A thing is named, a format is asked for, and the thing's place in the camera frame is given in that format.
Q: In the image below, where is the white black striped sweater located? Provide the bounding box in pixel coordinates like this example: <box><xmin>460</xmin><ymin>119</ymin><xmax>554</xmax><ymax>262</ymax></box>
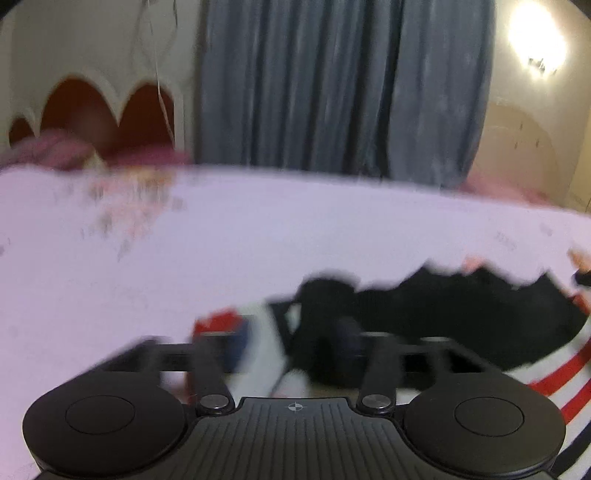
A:
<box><xmin>191</xmin><ymin>260</ymin><xmax>591</xmax><ymax>478</ymax></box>

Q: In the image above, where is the pink floral bed sheet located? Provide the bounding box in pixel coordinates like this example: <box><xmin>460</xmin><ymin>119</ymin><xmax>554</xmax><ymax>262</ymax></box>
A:
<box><xmin>1</xmin><ymin>167</ymin><xmax>590</xmax><ymax>479</ymax></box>

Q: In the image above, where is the pink pillow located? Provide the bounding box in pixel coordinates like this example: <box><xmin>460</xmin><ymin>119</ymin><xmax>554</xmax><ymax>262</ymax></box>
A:
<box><xmin>1</xmin><ymin>130</ymin><xmax>192</xmax><ymax>171</ymax></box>

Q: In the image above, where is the white red scalloped headboard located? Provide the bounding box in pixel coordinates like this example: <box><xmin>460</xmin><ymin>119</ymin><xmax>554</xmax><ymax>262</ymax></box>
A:
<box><xmin>5</xmin><ymin>69</ymin><xmax>185</xmax><ymax>159</ymax></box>

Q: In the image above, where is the cream arched cabinet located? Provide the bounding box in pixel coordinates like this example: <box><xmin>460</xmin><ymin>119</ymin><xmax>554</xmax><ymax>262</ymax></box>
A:
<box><xmin>464</xmin><ymin>102</ymin><xmax>563</xmax><ymax>206</ymax></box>

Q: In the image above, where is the grey blue curtain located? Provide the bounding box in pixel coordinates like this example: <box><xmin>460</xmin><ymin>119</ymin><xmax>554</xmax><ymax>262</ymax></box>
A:
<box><xmin>197</xmin><ymin>1</ymin><xmax>496</xmax><ymax>188</ymax></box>

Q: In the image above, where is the wall lamp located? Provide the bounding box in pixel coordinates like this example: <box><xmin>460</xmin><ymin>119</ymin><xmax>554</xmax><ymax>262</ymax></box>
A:
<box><xmin>507</xmin><ymin>1</ymin><xmax>568</xmax><ymax>77</ymax></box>

